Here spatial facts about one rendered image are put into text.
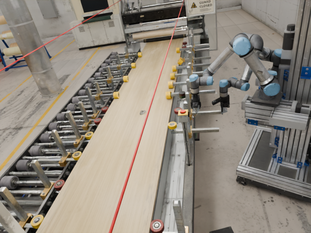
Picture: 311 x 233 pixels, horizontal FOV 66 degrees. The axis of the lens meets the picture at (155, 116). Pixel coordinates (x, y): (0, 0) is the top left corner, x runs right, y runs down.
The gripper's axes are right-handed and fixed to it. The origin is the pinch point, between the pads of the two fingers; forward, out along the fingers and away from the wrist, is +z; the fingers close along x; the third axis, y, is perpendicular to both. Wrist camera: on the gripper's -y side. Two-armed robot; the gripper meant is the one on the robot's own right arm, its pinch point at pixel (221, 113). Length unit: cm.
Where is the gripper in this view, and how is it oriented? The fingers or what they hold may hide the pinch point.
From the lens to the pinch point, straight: 242.3
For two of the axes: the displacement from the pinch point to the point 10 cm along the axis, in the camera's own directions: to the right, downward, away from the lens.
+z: 1.6, 8.3, 5.4
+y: 9.8, -0.5, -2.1
